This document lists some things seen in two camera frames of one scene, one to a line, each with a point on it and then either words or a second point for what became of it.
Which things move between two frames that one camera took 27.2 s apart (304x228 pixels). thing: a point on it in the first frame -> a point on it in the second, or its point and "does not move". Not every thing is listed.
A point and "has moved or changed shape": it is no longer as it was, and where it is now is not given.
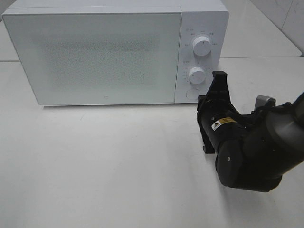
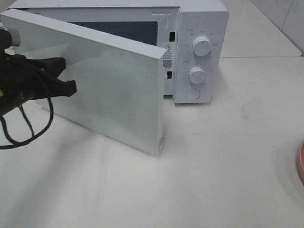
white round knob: (202, 46) does not move
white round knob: (197, 75) does not move
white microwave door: (98, 56) has moved or changed shape
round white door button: (193, 94) does not move
